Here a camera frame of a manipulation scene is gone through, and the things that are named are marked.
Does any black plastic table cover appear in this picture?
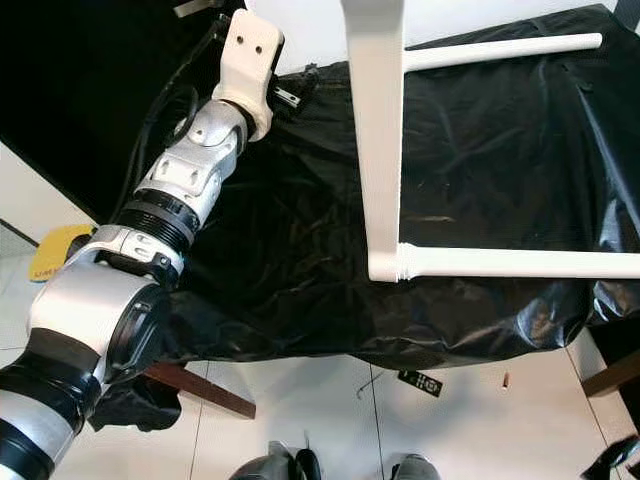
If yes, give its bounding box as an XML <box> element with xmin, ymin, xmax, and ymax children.
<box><xmin>90</xmin><ymin>5</ymin><xmax>640</xmax><ymax>433</ymax></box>

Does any grey left robot foot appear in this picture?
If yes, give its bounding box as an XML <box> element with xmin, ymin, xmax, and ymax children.
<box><xmin>230</xmin><ymin>443</ymin><xmax>321</xmax><ymax>480</ymax></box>

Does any black remote control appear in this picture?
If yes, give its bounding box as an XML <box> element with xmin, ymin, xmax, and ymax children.
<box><xmin>397</xmin><ymin>370</ymin><xmax>444</xmax><ymax>398</ymax></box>

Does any thin metal wire hook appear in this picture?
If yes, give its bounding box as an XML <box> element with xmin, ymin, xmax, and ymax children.
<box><xmin>355</xmin><ymin>373</ymin><xmax>383</xmax><ymax>401</ymax></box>

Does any grey robot foot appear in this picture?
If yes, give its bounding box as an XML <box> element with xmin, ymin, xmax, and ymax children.
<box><xmin>230</xmin><ymin>443</ymin><xmax>321</xmax><ymax>480</ymax></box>
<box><xmin>390</xmin><ymin>455</ymin><xmax>446</xmax><ymax>480</ymax></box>

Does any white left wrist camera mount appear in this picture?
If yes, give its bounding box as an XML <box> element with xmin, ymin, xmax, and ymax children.
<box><xmin>215</xmin><ymin>8</ymin><xmax>286</xmax><ymax>141</ymax></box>

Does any grey right robot foot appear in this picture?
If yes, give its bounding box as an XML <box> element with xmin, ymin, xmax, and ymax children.
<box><xmin>390</xmin><ymin>455</ymin><xmax>446</xmax><ymax>480</ymax></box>

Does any brass door handle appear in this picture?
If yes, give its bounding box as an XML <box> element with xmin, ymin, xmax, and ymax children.
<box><xmin>175</xmin><ymin>0</ymin><xmax>221</xmax><ymax>16</ymax></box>

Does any black door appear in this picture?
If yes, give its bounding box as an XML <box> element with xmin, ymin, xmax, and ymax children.
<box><xmin>0</xmin><ymin>0</ymin><xmax>231</xmax><ymax>226</ymax></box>

